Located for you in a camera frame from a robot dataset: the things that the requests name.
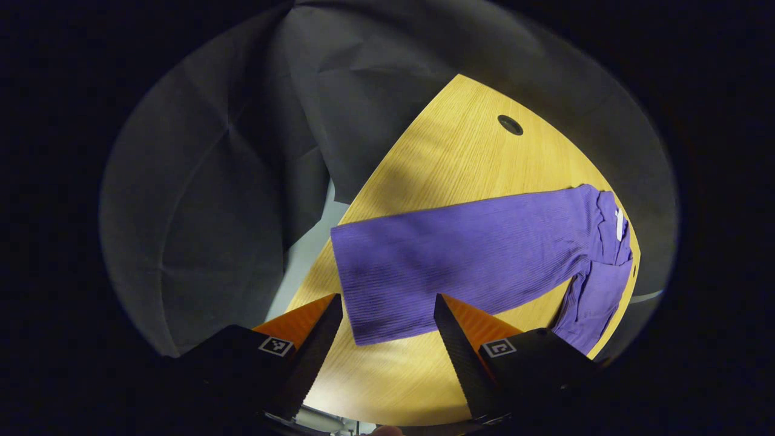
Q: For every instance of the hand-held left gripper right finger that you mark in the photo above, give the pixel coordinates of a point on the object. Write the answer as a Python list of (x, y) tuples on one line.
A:
[(463, 357)]

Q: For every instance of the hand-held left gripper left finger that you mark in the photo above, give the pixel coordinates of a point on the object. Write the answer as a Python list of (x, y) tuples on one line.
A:
[(315, 351)]

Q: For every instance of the purple knit shirt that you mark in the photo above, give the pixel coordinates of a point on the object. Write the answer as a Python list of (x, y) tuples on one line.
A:
[(460, 260)]

